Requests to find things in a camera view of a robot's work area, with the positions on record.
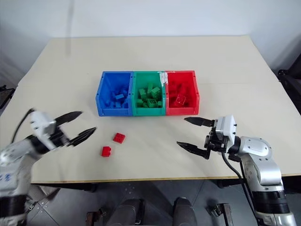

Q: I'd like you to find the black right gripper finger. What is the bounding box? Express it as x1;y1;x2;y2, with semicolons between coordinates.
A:
183;116;215;128
176;141;211;161

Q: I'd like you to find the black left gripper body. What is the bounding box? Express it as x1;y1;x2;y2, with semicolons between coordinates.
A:
50;126;71;150

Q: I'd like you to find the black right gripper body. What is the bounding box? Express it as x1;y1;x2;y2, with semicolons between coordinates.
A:
204;127;230;155

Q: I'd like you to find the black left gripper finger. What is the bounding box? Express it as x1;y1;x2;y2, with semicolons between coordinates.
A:
68;127;97;147
55;111;84;128

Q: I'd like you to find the red plastic bin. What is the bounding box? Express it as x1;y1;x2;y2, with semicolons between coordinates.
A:
164;70;201;116

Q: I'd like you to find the blue plastic bin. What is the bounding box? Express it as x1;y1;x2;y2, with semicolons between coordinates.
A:
95;71;134;117

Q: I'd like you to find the dark rounded shape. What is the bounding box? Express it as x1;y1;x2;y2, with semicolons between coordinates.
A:
114;198;145;226
173;197;197;226

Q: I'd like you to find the green plastic bin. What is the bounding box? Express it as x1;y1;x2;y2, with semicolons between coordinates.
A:
131;70;166;117

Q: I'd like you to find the black cart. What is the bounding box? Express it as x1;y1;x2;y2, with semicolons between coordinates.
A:
277;52;301;112

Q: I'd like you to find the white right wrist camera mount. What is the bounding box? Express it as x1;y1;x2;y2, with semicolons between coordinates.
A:
214;114;238;143

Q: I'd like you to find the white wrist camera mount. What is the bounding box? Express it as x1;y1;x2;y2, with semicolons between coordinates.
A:
214;114;238;143
30;111;57;150

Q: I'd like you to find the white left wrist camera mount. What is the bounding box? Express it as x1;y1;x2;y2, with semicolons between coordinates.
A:
30;111;57;150

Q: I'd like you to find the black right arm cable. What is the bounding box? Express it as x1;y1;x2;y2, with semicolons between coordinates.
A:
221;152;262;226

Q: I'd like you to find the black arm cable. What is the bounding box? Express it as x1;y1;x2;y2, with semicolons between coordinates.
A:
221;152;262;226
10;108;36;142

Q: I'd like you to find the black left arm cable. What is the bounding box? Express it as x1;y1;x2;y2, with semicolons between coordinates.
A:
10;108;36;142

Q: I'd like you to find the grey strap with buckle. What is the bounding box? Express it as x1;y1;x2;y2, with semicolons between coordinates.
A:
25;188;60;214

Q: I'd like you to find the black equipment frame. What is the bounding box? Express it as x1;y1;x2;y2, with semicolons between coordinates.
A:
0;84;15;111

